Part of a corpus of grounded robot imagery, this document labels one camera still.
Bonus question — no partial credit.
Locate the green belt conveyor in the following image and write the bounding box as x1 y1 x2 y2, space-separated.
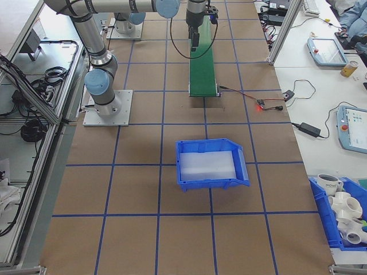
188 15 221 99

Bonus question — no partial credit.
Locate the white keyboard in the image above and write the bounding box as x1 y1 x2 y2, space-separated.
303 0 321 15

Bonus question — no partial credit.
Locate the grey teach pendant dark screen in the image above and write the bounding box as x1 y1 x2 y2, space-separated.
307 37 350 68

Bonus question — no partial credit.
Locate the blue plastic bin with foam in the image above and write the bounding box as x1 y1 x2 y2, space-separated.
175 138 251 193

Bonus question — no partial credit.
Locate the black power adapter brick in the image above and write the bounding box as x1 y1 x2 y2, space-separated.
299 122 322 136

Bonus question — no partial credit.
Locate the white plug strip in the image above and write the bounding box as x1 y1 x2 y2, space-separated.
37 82 57 100

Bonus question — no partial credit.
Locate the yellow drink can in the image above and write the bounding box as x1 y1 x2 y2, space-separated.
340 61 360 78

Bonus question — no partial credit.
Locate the grey metal box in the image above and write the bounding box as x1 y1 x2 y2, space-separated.
18 28 44 62

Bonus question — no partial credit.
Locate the person in light blue coat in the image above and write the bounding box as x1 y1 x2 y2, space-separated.
339 0 367 37

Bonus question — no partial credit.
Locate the grey teach pendant lit screen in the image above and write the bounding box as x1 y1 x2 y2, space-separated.
335 104 367 152

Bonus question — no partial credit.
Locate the white printed mug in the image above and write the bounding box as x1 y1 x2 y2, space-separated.
317 173 344 197

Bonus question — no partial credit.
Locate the blue plastic parts bin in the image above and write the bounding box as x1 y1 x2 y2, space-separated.
309 175 367 252

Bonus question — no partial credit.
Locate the white pvc pipe fitting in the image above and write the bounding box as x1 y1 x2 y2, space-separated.
327 191 364 220
335 217 367 246

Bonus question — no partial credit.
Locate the white crumpled cloth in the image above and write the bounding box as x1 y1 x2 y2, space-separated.
0 159 21 219

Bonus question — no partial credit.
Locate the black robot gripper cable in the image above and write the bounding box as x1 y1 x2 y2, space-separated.
170 15 219 60

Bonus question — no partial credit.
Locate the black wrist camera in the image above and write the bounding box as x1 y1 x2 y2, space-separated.
206 7 219 25

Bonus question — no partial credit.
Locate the red black conveyor power wire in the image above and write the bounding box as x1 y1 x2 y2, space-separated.
219 84 260 103

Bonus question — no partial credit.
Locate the white square base plate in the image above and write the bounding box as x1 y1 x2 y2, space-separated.
82 89 134 127
106 21 143 41

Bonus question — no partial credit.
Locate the red black wire bundle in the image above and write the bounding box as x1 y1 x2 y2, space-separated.
262 24 280 45

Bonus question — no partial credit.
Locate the aluminium profile post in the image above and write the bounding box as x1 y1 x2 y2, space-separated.
268 0 303 66

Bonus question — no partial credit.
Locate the thin black looped cable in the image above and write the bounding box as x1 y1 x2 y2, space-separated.
287 79 317 108

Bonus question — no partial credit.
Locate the black rounded cable loop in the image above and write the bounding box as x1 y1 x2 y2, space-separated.
38 39 81 90

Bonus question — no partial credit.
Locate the coiled black cable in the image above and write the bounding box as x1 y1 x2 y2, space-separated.
19 119 44 144
44 66 70 84

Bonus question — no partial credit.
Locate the black adapter output cable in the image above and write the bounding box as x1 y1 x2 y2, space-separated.
318 103 358 140

